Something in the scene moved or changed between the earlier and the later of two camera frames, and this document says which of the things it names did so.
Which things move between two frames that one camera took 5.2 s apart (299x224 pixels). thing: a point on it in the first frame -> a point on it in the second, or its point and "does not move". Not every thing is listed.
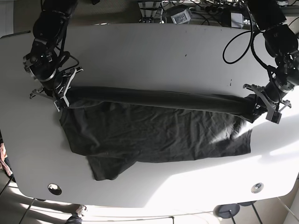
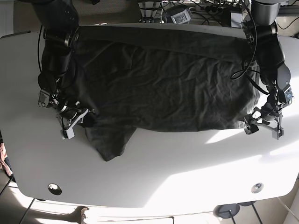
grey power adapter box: (237, 20) does not move
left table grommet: (55, 189) does not move
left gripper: (54, 79) -> (68, 115)
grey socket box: (181, 17) does not move
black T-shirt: (112, 125) -> (163, 77)
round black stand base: (226, 211) does not move
